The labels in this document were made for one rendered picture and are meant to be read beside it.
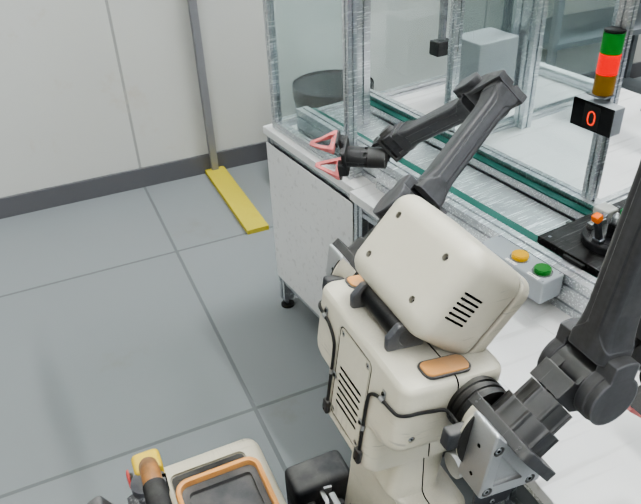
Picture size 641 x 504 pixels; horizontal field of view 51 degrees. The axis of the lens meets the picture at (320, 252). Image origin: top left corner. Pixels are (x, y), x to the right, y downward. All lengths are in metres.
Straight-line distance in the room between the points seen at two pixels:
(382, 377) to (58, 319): 2.44
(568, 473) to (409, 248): 0.58
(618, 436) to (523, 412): 0.55
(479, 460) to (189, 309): 2.33
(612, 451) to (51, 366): 2.23
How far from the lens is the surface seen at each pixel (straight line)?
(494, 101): 1.38
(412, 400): 0.91
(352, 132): 2.14
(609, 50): 1.78
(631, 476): 1.38
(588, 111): 1.83
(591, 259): 1.69
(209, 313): 3.06
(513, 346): 1.57
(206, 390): 2.70
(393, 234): 0.98
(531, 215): 1.94
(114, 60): 3.94
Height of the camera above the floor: 1.87
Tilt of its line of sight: 33 degrees down
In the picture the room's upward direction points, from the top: 2 degrees counter-clockwise
